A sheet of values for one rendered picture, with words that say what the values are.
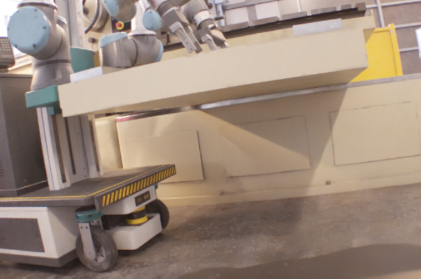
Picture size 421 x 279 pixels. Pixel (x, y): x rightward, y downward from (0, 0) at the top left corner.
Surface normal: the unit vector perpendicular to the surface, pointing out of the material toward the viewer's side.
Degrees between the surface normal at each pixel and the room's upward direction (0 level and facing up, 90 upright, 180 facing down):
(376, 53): 90
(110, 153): 90
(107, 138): 90
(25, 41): 95
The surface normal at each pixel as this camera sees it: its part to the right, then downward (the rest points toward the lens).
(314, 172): -0.29, 0.08
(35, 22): 0.11, 0.11
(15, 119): 0.94, -0.12
